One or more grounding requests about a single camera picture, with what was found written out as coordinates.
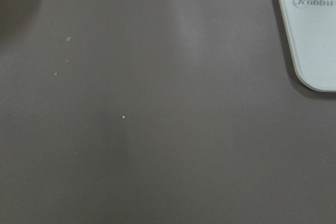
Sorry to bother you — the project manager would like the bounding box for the cream rectangular tray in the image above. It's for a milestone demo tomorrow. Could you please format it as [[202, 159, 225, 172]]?
[[278, 0, 335, 92]]

